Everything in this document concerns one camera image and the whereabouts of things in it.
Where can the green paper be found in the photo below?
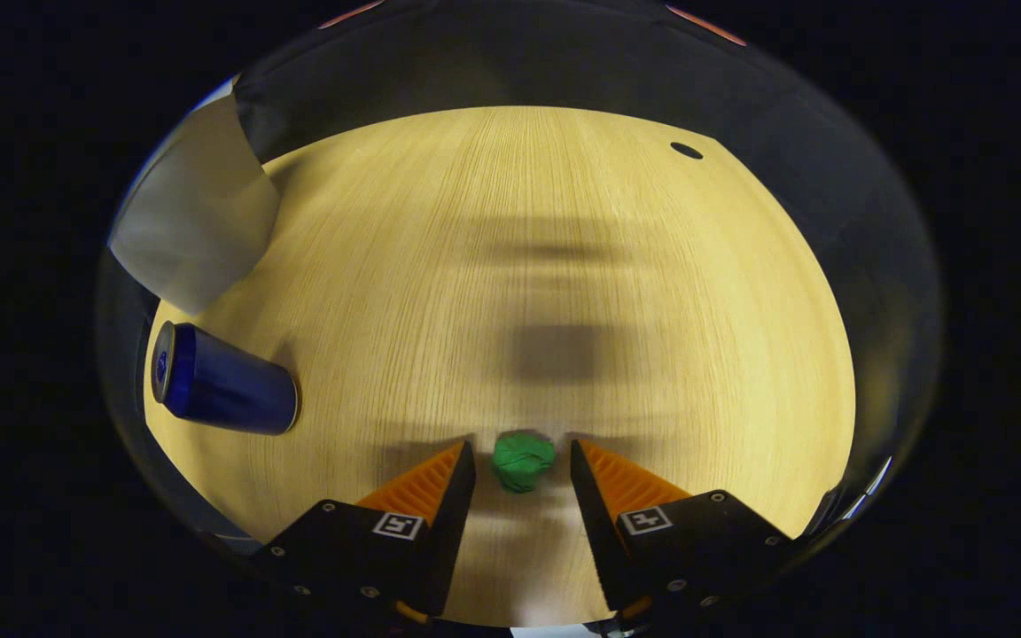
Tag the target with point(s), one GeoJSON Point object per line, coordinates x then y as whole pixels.
{"type": "Point", "coordinates": [522, 461]}

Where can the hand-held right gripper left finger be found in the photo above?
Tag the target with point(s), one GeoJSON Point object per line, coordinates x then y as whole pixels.
{"type": "Point", "coordinates": [453, 523]}

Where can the white desktop garbage bin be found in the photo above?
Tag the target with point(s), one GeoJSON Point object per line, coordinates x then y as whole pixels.
{"type": "Point", "coordinates": [196, 213]}

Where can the wooden desktop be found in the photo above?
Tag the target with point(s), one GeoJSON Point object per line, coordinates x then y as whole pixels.
{"type": "Point", "coordinates": [564, 221]}

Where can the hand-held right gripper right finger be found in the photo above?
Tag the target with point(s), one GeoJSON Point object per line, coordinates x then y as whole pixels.
{"type": "Point", "coordinates": [595, 523]}

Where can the blue pop can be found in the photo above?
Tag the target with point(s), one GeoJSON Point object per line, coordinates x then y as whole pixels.
{"type": "Point", "coordinates": [227, 385]}

